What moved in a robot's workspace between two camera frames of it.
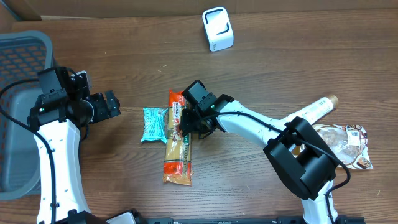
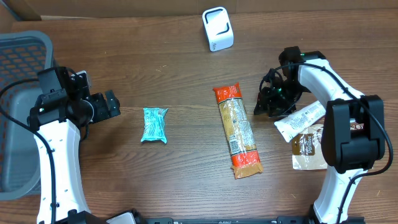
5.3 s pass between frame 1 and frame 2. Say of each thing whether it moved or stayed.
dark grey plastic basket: stayed
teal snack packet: stayed
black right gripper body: moved
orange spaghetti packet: moved
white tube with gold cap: stayed
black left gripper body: stayed
